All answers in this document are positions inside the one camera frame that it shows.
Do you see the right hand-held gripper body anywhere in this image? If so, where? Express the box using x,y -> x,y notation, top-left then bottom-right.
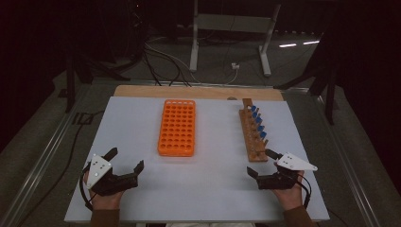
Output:
255,151 -> 319,191

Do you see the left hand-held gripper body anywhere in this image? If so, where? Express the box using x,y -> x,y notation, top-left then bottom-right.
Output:
85,153 -> 140,197

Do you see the orange plastic tube rack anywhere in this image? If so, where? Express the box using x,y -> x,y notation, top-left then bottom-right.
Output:
157,98 -> 197,158

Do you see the wooden tube rack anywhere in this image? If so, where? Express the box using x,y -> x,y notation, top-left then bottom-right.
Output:
238,97 -> 270,164

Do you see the person's left hand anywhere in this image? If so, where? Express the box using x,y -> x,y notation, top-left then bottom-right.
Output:
83,171 -> 126,212

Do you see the person's right hand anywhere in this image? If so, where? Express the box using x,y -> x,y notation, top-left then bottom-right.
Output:
271,162 -> 305,212

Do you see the white board mat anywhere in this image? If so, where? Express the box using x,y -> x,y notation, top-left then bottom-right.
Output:
64,96 -> 330,223

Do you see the black tripod stand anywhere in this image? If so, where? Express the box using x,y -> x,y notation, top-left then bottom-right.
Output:
273,29 -> 339,126
58,46 -> 131,114

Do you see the white metal stand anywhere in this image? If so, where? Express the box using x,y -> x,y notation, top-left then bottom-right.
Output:
188,0 -> 282,78

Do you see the left hand-held gripper black cable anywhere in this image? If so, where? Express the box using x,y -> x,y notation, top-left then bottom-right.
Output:
78,162 -> 96,212

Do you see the hand-held gripper black cable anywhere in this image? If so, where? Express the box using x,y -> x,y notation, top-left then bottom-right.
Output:
78,162 -> 96,212
294,172 -> 312,210

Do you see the right hand-held gripper black cable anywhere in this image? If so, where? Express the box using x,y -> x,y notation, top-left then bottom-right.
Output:
294,172 -> 312,210

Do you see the thin black floor cable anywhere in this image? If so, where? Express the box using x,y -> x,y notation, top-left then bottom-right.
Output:
17,109 -> 106,227

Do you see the long aluminium rail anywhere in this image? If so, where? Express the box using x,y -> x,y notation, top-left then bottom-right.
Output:
91,79 -> 310,93
0,84 -> 93,227
313,94 -> 381,227

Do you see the bundle of black floor cables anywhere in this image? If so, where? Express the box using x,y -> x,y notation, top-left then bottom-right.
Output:
143,44 -> 192,87

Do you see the white floor cable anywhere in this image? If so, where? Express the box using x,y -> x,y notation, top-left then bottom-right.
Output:
145,36 -> 239,85

